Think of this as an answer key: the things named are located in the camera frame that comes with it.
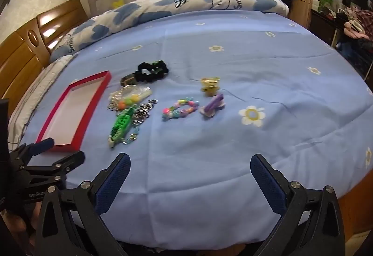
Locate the clear hair comb with hearts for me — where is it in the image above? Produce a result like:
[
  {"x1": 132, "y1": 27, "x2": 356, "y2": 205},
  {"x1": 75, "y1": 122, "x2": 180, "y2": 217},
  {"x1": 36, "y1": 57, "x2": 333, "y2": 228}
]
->
[{"x1": 117, "y1": 85, "x2": 153, "y2": 109}]

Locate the pile of clothes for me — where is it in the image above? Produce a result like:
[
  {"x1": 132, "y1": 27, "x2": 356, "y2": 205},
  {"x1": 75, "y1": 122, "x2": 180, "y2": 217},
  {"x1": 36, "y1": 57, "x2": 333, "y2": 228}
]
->
[{"x1": 335, "y1": 7, "x2": 373, "y2": 41}]

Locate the black scrunchie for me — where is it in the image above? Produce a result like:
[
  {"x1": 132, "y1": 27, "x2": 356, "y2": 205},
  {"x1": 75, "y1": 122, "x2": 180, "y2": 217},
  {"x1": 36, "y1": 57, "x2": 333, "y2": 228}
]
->
[{"x1": 135, "y1": 60, "x2": 169, "y2": 83}]

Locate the blue heart patterned pillow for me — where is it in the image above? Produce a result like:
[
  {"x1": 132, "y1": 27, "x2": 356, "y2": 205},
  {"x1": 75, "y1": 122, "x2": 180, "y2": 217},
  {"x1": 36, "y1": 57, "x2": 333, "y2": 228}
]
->
[{"x1": 49, "y1": 0, "x2": 289, "y2": 62}]

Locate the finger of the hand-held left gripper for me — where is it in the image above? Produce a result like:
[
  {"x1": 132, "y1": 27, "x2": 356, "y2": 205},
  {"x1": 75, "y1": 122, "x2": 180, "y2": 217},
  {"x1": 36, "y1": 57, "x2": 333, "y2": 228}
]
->
[
  {"x1": 22, "y1": 151, "x2": 86, "y2": 181},
  {"x1": 10, "y1": 138, "x2": 55, "y2": 166}
]

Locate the purple hair clip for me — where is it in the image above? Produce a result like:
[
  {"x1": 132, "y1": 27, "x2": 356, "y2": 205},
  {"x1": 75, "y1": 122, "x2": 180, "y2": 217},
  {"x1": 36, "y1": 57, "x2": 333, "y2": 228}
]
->
[{"x1": 199, "y1": 93, "x2": 225, "y2": 119}]

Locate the dark cabinet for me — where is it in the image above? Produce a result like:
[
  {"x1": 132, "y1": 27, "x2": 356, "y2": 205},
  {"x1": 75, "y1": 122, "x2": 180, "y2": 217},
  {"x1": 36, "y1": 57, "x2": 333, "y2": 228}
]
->
[{"x1": 309, "y1": 8, "x2": 338, "y2": 46}]

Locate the green braided bracelet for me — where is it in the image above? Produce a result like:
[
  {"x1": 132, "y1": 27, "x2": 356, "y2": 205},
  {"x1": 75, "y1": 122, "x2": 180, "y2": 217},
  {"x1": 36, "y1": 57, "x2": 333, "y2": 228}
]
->
[{"x1": 108, "y1": 107, "x2": 139, "y2": 149}]

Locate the dark wristwatch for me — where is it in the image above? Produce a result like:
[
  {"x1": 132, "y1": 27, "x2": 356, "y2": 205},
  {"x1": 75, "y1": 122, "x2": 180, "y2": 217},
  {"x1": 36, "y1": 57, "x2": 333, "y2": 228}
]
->
[{"x1": 120, "y1": 74, "x2": 139, "y2": 87}]

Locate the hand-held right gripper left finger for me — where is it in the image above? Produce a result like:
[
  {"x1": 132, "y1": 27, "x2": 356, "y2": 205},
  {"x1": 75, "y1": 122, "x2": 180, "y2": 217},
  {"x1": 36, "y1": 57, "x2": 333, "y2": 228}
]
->
[{"x1": 29, "y1": 152, "x2": 131, "y2": 256}]

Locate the grey striped pillow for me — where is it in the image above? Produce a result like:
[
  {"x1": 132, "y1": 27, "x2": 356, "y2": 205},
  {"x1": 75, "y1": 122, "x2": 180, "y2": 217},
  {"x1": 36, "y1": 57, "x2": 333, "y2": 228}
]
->
[{"x1": 7, "y1": 53, "x2": 79, "y2": 151}]

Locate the wooden headboard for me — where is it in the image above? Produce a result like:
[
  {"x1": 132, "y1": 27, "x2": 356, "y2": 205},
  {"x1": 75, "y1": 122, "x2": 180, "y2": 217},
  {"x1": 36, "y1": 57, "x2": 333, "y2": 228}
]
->
[{"x1": 0, "y1": 0, "x2": 89, "y2": 99}]

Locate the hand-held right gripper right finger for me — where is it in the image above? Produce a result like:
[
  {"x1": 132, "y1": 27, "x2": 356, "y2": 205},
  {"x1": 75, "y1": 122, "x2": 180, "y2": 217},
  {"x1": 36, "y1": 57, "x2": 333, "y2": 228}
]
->
[{"x1": 250, "y1": 153, "x2": 346, "y2": 256}]

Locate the silver chain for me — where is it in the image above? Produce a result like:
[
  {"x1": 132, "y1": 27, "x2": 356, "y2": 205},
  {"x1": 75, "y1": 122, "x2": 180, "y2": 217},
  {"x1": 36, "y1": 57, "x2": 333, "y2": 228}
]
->
[{"x1": 132, "y1": 100, "x2": 158, "y2": 125}]

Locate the red shallow tray box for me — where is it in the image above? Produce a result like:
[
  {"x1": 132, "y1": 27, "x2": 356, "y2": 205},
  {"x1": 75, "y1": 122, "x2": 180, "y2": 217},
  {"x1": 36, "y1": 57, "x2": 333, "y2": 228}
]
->
[{"x1": 35, "y1": 70, "x2": 113, "y2": 153}]

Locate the colourful bead bracelet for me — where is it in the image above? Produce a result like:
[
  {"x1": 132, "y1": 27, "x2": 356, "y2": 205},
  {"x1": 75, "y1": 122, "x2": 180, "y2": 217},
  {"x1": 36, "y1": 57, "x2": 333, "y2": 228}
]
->
[{"x1": 162, "y1": 98, "x2": 199, "y2": 121}]

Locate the gold hair claw clip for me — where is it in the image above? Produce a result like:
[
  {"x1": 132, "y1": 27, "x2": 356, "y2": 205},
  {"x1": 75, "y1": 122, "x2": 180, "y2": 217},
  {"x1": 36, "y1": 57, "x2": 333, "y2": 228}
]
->
[{"x1": 200, "y1": 77, "x2": 221, "y2": 97}]

